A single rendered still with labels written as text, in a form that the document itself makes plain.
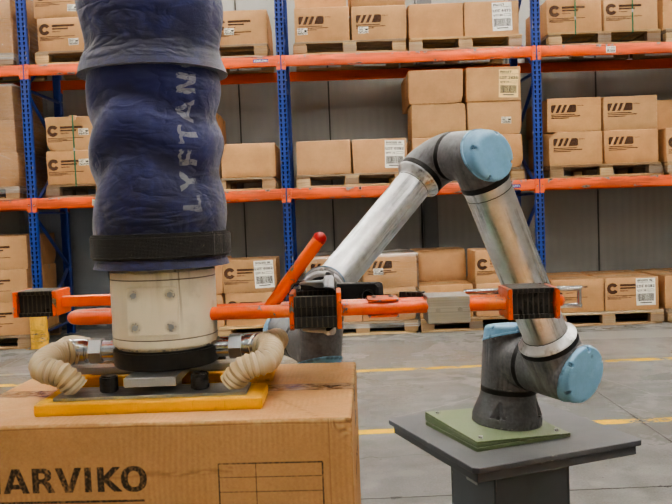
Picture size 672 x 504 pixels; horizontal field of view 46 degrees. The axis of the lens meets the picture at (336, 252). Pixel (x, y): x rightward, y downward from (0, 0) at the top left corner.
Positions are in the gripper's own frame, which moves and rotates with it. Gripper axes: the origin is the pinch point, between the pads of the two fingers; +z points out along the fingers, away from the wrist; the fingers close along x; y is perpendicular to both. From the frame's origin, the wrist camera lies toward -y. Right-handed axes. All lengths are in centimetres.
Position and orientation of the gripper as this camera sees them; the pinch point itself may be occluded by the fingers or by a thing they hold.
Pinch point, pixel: (331, 308)
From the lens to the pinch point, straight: 129.7
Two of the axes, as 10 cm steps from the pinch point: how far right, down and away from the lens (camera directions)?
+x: -0.4, -10.0, -0.6
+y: -10.0, 0.4, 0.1
